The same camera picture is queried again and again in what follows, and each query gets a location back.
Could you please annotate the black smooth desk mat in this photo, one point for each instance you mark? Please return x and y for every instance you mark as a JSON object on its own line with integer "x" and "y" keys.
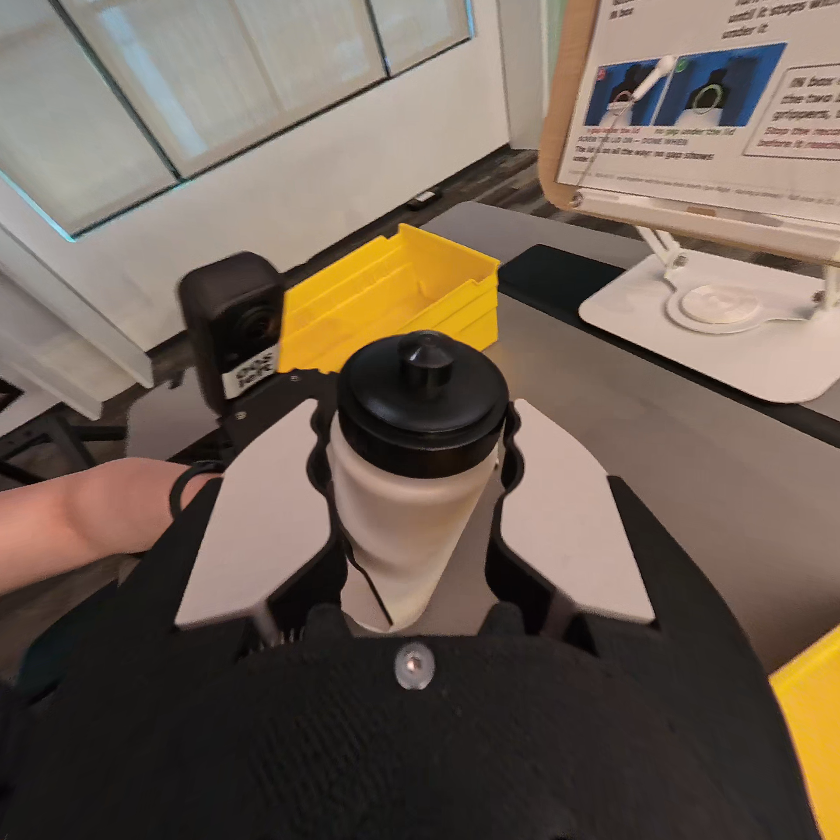
{"x": 551, "y": 275}

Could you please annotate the white plastic bottle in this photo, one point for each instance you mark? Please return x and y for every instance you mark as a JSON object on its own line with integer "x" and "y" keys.
{"x": 407, "y": 525}

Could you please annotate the small black floor box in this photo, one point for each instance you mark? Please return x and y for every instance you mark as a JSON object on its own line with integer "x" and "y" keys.
{"x": 423, "y": 199}

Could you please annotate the white framed window partition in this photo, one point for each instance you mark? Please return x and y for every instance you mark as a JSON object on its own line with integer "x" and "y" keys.
{"x": 229, "y": 164}

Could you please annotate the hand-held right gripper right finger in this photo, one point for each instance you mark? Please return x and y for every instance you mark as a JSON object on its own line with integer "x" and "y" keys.
{"x": 571, "y": 531}

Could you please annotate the person's left forearm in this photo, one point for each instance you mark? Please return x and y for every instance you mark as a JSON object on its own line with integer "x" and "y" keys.
{"x": 79, "y": 518}

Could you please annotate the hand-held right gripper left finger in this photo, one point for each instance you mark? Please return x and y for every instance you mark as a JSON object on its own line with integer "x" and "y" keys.
{"x": 262, "y": 538}

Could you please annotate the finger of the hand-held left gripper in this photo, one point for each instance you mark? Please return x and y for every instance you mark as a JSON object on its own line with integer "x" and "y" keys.
{"x": 364, "y": 604}

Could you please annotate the person's navy clothing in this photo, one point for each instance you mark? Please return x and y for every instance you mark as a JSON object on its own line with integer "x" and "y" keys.
{"x": 59, "y": 643}

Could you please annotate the wooden instruction sheet board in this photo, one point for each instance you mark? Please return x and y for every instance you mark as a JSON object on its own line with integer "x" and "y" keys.
{"x": 689, "y": 151}

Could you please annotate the person's left hand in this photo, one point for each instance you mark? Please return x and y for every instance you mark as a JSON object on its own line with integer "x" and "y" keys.
{"x": 200, "y": 491}

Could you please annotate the white board stand base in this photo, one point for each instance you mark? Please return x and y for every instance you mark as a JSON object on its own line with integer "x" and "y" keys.
{"x": 774, "y": 361}

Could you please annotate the black bottle lid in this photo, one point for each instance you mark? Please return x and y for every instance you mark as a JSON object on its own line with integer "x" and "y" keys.
{"x": 420, "y": 420}

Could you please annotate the yellow plastic bin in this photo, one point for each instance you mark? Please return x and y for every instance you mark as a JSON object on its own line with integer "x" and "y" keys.
{"x": 407, "y": 289}
{"x": 814, "y": 735}

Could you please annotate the black wristband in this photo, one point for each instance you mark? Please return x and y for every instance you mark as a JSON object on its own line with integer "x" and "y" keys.
{"x": 176, "y": 489}

